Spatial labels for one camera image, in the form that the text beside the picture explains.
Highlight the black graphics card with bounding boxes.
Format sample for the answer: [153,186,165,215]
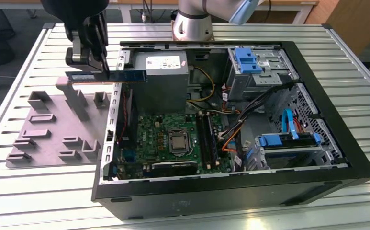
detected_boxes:
[148,160,197,178]

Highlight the blue drive bay latch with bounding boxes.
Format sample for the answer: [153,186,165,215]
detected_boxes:
[233,47,264,74]

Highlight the grey parts rack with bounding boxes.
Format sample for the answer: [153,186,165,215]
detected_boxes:
[5,76,113,168]

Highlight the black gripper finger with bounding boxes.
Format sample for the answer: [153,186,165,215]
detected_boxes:
[85,13,108,57]
[64,28,111,80]

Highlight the silver CPU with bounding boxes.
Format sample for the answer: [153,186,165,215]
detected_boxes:
[171,137,188,150]

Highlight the hard disk in blue carrier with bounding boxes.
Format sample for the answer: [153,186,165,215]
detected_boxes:
[257,133,322,150]

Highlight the orange wire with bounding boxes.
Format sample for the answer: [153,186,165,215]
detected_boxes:
[221,138,236,153]

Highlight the RAM stick with label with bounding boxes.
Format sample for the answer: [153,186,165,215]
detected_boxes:
[64,70,148,84]

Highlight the black RAM slot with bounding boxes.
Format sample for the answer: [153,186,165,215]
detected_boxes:
[196,111,211,170]
[203,112,216,168]

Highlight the thin red wire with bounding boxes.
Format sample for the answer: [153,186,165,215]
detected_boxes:
[292,116,307,135]

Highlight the wooden cabinet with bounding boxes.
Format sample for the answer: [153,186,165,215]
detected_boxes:
[305,0,370,56]

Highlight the blue flat wire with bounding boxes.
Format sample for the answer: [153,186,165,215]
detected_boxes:
[281,109,300,141]

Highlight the black open PC case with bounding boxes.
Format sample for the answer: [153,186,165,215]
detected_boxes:
[89,40,370,221]

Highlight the thin cable with plug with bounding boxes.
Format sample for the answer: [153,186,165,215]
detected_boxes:
[140,0,157,23]

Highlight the black cable bundle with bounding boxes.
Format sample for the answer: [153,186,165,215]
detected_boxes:
[217,82,292,139]

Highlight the silver drive bay cage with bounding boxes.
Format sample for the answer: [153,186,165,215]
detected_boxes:
[227,46,300,101]

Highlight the yellow black wire bundle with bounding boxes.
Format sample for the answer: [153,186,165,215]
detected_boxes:
[185,67,239,115]

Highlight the green motherboard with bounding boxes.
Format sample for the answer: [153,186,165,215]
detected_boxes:
[116,112,233,179]

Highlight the grey power supply unit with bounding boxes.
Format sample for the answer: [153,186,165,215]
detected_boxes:
[121,49,191,115]

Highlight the metal CPU socket cover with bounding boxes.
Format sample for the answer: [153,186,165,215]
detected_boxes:
[167,129,192,154]

